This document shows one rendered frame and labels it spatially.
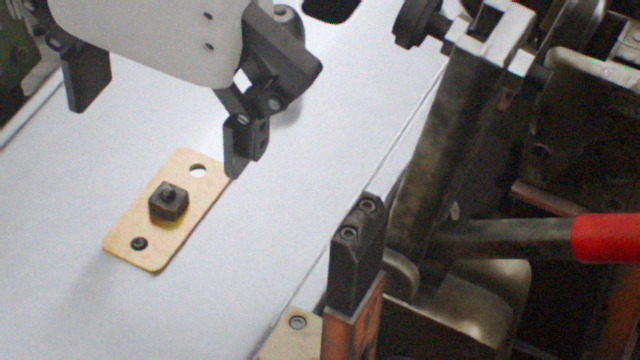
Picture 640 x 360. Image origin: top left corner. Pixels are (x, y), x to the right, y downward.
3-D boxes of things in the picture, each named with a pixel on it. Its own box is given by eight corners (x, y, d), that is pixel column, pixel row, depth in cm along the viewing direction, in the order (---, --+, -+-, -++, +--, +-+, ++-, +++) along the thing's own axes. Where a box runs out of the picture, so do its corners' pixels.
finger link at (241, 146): (311, 64, 62) (309, 159, 67) (252, 41, 63) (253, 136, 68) (278, 108, 60) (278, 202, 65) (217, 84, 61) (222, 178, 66)
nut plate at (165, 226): (180, 146, 77) (179, 132, 76) (237, 171, 76) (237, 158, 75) (97, 248, 72) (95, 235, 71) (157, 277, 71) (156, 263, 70)
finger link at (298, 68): (329, 19, 58) (319, 105, 62) (176, -47, 60) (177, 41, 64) (317, 35, 57) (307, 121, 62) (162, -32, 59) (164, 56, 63)
